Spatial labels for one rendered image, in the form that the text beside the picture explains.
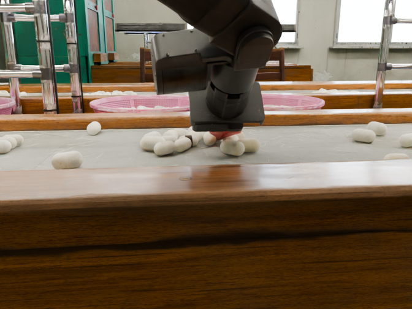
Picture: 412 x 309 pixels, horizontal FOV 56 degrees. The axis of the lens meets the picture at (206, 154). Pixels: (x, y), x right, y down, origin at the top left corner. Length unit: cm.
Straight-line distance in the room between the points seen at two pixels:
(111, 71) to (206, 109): 282
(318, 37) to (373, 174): 553
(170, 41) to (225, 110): 13
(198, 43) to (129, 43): 522
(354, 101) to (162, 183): 89
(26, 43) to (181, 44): 305
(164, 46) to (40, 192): 19
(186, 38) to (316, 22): 550
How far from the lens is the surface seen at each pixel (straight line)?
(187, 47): 43
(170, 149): 55
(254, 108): 54
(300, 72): 342
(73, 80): 105
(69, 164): 51
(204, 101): 54
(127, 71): 331
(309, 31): 588
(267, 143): 63
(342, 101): 117
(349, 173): 41
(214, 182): 36
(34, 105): 111
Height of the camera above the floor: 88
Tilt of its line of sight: 15 degrees down
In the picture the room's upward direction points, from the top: straight up
